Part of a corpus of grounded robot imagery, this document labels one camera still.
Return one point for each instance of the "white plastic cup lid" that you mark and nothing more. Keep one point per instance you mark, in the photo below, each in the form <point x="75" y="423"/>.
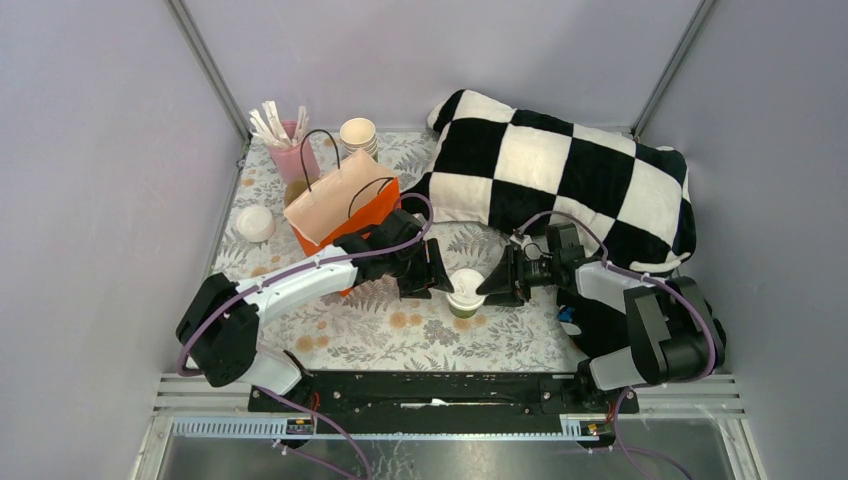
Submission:
<point x="465" y="282"/>

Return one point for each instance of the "brown cardboard cup carrier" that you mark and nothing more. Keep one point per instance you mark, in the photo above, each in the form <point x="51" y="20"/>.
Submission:
<point x="294" y="190"/>

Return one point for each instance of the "pink straw holder cup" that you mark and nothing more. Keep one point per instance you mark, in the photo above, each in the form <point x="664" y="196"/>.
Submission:
<point x="295" y="163"/>

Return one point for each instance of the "black white checkered blanket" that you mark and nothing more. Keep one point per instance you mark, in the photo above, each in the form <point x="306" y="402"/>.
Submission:
<point x="509" y="168"/>

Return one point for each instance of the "orange paper bag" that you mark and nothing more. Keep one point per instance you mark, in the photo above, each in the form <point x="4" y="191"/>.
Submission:
<point x="357" y="193"/>

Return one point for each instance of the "black cloth bundle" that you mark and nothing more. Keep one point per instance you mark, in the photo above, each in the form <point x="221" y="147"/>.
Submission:
<point x="655" y="340"/>

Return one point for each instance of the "blue white small object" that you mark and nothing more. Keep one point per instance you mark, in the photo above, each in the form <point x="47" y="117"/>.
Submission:
<point x="566" y="322"/>

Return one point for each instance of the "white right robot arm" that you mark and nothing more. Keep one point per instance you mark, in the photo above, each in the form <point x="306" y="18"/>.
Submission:
<point x="600" y="280"/>

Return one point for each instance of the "floral patterned table mat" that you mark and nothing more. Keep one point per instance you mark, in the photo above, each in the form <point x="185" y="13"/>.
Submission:
<point x="372" y="328"/>

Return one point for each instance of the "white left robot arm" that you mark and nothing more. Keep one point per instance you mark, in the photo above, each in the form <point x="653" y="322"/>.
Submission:
<point x="219" y="333"/>

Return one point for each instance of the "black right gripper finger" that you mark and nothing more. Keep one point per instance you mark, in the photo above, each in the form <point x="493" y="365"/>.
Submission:
<point x="506" y="277"/>
<point x="506" y="299"/>

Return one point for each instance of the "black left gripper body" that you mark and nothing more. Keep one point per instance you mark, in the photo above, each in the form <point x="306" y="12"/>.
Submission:
<point x="411" y="268"/>

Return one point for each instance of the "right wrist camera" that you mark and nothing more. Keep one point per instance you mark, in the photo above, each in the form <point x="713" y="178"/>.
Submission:
<point x="528" y="247"/>

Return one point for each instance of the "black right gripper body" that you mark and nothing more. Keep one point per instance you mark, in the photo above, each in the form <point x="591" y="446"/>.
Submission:
<point x="541" y="271"/>

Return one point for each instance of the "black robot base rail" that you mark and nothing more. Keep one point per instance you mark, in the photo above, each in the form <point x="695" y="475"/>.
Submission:
<point x="410" y="402"/>

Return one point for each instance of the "stack of green paper cups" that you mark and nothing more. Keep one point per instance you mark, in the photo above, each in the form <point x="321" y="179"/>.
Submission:
<point x="359" y="134"/>

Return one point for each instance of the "green paper coffee cup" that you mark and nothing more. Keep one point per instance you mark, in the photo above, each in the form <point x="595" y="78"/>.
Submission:
<point x="463" y="310"/>

